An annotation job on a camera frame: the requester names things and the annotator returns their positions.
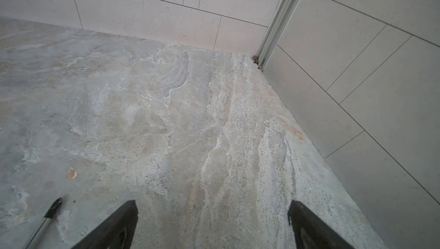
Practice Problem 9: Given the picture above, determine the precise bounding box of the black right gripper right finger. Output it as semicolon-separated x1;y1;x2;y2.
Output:
288;200;354;249

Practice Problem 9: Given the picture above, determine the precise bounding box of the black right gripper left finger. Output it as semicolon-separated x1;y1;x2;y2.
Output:
73;200;139;249

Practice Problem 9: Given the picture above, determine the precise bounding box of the screwdriver with orange handle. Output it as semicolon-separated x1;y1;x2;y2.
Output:
23;197;63;249

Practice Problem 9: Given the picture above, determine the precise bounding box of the aluminium corner profile right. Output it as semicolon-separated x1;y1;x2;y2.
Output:
252;0;300;71

